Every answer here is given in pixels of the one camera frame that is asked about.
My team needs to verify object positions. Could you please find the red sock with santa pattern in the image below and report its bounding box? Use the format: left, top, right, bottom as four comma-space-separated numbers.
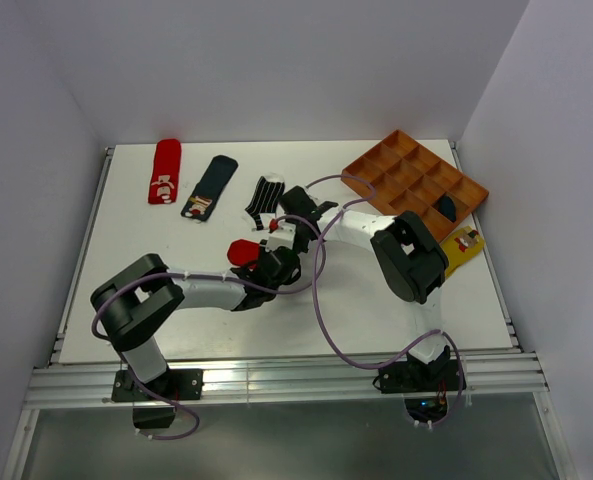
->
227, 239, 260, 267

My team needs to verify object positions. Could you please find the plain navy ankle sock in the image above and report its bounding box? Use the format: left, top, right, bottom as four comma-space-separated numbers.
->
435, 195, 458, 223

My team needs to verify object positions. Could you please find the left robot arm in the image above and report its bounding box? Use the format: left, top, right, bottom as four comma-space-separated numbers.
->
90, 247, 301, 399

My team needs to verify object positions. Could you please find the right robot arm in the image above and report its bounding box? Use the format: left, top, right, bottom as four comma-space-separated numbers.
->
278, 187, 451, 390

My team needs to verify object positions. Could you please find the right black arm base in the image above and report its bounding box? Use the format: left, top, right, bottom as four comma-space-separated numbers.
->
372, 355, 467, 426

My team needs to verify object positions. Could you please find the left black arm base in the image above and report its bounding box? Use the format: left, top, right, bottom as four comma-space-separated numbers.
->
111, 369, 203, 430

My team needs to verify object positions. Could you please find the black white striped sock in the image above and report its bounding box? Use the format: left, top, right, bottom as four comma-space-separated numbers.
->
244, 174, 286, 231

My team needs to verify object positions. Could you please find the navy sock with bear pattern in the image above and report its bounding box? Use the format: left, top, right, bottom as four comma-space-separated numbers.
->
181, 155, 238, 222

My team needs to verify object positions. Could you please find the orange compartment tray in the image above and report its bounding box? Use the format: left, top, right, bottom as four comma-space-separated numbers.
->
342, 130, 489, 242

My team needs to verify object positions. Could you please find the red sock with white figure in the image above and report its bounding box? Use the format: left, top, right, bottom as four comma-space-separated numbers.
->
148, 139, 182, 205

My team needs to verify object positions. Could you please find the yellow sock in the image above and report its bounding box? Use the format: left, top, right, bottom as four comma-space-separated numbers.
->
441, 226, 486, 278

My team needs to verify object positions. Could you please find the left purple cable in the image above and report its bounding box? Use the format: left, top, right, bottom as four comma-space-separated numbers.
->
90, 214, 327, 441

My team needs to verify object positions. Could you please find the purple cable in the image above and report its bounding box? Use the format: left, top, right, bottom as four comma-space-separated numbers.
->
90, 214, 327, 441
305, 174, 467, 429

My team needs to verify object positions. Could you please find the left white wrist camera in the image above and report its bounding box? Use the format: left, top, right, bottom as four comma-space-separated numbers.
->
265, 219, 296, 251

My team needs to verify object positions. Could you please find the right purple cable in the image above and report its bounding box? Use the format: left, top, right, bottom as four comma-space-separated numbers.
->
305, 174, 467, 429

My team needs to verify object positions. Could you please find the aluminium front rail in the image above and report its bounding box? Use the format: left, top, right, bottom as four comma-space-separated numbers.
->
22, 351, 549, 410

